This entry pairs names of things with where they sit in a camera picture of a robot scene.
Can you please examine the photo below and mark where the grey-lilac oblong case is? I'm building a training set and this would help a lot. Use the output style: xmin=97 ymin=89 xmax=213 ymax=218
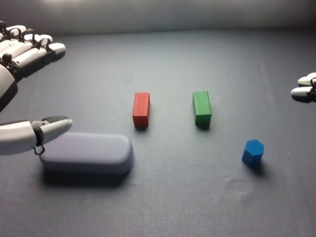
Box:
xmin=39 ymin=132 xmax=134 ymax=175

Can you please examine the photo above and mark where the red rectangular block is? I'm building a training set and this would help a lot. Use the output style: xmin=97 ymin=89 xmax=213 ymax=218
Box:
xmin=132 ymin=92 xmax=151 ymax=128

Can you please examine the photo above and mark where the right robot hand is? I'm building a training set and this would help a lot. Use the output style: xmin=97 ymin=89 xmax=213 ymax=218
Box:
xmin=290 ymin=72 xmax=316 ymax=103

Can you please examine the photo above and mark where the green rectangular block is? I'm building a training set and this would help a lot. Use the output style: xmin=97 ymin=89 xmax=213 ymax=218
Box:
xmin=192 ymin=90 xmax=212 ymax=128

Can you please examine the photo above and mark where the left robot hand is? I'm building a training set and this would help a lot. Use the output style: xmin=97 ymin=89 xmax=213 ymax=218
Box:
xmin=0 ymin=21 xmax=74 ymax=156

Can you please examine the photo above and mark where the blue hexagonal block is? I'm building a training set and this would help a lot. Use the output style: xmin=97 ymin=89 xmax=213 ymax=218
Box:
xmin=241 ymin=139 xmax=265 ymax=169

